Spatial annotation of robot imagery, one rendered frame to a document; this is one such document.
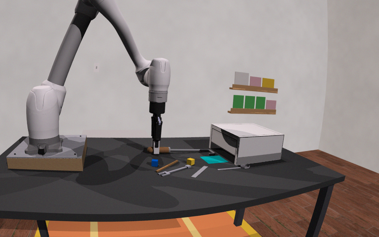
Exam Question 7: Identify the white combination wrench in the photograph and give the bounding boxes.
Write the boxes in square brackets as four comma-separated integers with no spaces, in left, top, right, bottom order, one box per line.
[158,165,191,177]

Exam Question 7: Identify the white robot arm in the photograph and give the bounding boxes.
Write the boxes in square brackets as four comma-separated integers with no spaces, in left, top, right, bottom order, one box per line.
[25,0,170,154]

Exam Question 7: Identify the white flat bar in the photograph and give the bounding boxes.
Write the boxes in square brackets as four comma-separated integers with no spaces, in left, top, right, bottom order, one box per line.
[191,166,208,178]

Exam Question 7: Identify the blue cube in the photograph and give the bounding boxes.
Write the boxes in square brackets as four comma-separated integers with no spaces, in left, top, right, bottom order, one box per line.
[151,159,158,167]

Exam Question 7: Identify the teal square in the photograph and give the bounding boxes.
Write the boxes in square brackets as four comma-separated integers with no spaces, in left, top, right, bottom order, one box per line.
[201,155,228,164]

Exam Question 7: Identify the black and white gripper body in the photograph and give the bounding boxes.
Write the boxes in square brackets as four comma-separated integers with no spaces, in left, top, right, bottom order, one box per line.
[149,102,165,125]

